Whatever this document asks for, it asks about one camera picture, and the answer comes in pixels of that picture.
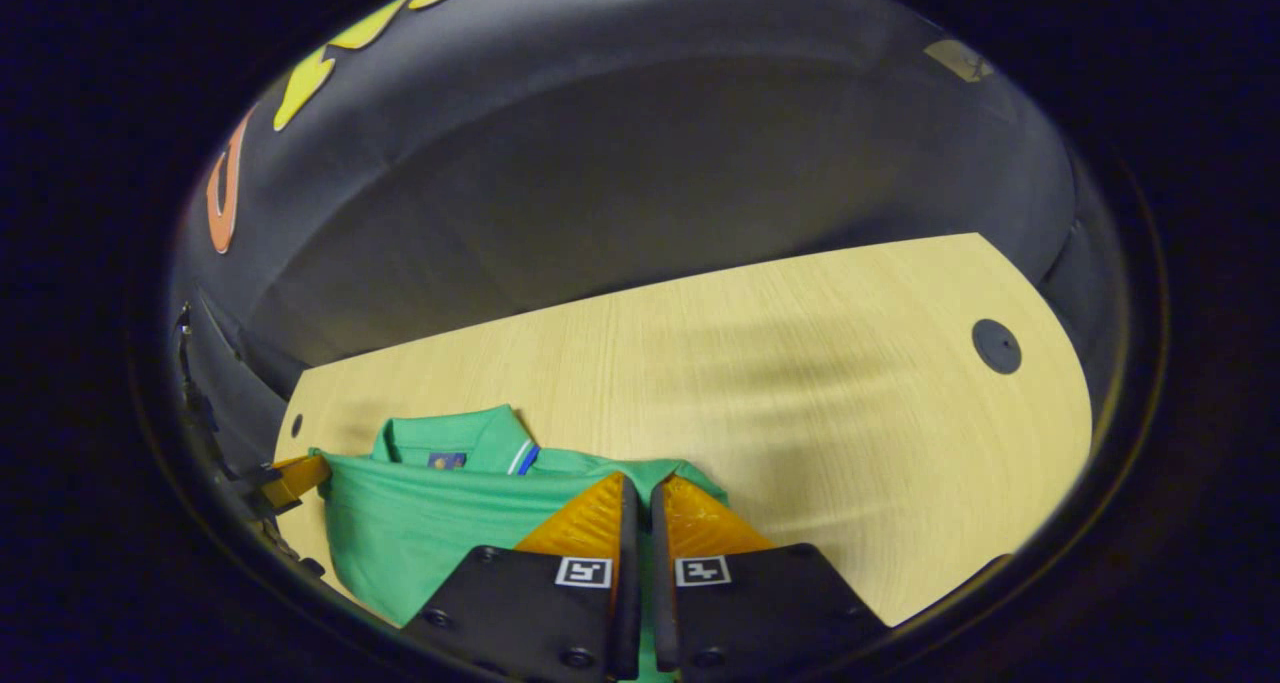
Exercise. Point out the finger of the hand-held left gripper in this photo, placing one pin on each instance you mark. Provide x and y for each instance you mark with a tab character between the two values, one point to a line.
295	481

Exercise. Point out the beige tape patch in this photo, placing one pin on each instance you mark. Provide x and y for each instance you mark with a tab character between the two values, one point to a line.
958	60

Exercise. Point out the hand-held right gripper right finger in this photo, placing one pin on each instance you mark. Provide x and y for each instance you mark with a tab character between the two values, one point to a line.
662	613

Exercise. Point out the green polo T-shirt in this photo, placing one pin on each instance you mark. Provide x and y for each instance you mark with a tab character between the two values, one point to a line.
420	533

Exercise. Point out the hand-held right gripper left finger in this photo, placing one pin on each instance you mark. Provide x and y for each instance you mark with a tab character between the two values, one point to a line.
628	613

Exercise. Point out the black backdrop cloth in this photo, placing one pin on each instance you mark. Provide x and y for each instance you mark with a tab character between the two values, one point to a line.
650	163

